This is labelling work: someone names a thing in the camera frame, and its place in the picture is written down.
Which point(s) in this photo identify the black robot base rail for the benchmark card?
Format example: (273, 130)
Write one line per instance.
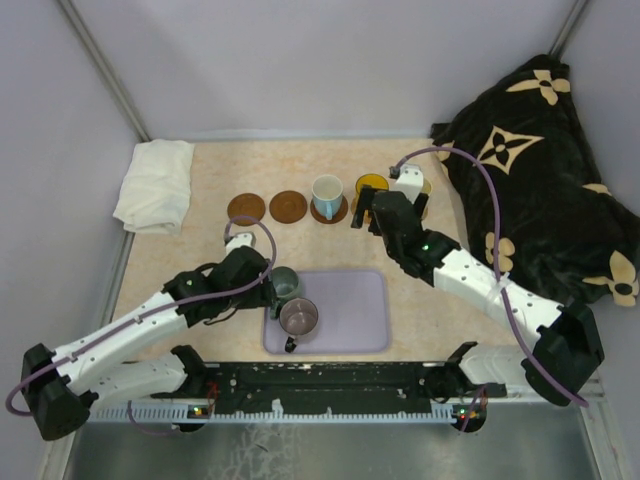
(318, 388)

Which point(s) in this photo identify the dark wooden coaster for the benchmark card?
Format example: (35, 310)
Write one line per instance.
(246, 207)
(338, 217)

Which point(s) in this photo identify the black floral blanket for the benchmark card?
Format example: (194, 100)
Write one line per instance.
(534, 202)

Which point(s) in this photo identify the purple mug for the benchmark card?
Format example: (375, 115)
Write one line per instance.
(298, 317)

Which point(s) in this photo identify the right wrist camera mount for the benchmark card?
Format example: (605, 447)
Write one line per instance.
(407, 179)

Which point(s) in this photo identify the lavender plastic tray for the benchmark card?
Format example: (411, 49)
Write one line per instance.
(353, 312)

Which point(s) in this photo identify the white mug blue handle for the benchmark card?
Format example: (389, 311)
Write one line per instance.
(327, 193)

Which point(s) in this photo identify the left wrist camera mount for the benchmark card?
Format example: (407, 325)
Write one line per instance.
(242, 239)

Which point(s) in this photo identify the grey-green mug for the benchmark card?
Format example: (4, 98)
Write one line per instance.
(287, 285)

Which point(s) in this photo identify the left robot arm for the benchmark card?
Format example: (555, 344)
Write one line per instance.
(64, 386)

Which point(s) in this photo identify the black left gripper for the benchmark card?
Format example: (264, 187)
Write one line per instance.
(264, 295)

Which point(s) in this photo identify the brown wooden coaster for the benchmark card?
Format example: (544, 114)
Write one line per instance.
(288, 207)

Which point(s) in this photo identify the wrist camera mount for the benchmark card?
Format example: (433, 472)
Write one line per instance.
(407, 179)
(242, 239)

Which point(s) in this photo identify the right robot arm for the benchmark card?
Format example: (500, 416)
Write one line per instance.
(561, 343)

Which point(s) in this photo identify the white folded cloth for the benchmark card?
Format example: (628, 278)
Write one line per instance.
(155, 193)

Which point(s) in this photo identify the yellow mug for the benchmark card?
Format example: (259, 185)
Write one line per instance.
(371, 180)

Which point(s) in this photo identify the cream mug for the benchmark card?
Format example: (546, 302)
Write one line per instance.
(427, 187)

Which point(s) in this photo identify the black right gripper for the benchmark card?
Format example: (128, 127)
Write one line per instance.
(366, 195)

